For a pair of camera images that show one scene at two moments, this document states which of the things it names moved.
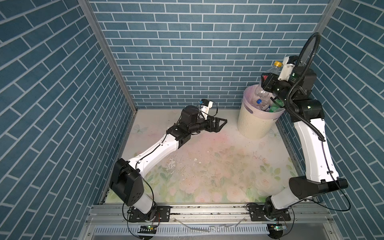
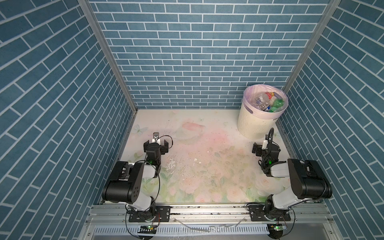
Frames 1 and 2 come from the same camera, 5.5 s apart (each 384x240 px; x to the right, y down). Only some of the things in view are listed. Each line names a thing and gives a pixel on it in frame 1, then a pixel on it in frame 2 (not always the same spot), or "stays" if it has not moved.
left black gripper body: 204,125 → 161,151
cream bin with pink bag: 254,122 stays
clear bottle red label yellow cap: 260,91 → 264,98
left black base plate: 163,215 stays
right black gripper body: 277,88 → 261,153
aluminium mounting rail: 213,221 stays
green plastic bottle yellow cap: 274,108 stays
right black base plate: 257,213 stays
